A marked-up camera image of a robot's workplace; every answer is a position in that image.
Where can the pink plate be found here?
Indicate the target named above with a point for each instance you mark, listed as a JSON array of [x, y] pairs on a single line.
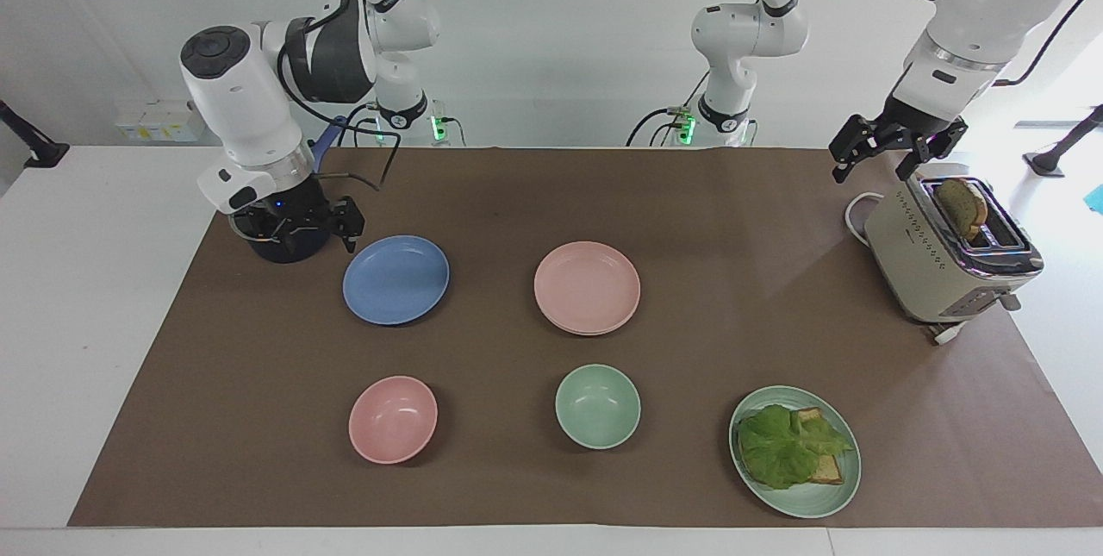
[[586, 284]]

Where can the green lettuce leaf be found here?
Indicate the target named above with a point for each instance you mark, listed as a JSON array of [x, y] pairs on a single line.
[[780, 448]]

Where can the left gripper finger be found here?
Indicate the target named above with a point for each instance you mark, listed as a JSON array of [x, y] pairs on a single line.
[[853, 146], [932, 153]]

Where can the toast slice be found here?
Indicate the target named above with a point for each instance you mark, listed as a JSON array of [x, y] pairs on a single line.
[[829, 470]]

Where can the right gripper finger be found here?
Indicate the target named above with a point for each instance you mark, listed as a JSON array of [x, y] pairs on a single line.
[[257, 225], [350, 221]]

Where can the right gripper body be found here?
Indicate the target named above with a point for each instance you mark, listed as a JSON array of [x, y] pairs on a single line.
[[297, 201]]

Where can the blue plate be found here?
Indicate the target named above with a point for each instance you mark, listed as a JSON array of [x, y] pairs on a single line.
[[396, 280]]

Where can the green bowl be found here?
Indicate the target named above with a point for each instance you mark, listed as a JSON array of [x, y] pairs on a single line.
[[597, 405]]

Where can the black stand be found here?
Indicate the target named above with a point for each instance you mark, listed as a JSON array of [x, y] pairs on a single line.
[[1056, 158], [34, 149]]

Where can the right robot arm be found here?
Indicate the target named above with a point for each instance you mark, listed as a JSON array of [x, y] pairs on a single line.
[[250, 108]]

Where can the brown bread slice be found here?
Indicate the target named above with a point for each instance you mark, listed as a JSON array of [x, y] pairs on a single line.
[[961, 207]]

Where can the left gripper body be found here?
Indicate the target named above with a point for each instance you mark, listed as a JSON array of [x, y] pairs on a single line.
[[918, 123]]

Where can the dark blue cup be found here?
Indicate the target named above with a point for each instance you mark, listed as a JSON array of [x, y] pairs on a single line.
[[289, 250]]

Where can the beige toaster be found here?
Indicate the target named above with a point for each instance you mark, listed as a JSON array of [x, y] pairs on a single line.
[[931, 267]]

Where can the beige plate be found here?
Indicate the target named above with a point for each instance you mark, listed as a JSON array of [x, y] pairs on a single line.
[[588, 333]]

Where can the green plate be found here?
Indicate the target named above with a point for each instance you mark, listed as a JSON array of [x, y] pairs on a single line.
[[810, 500]]

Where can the pink bowl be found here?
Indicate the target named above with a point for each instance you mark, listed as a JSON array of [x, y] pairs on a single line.
[[392, 418]]

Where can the white wall socket strip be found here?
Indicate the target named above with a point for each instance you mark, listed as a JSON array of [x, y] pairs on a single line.
[[159, 121]]

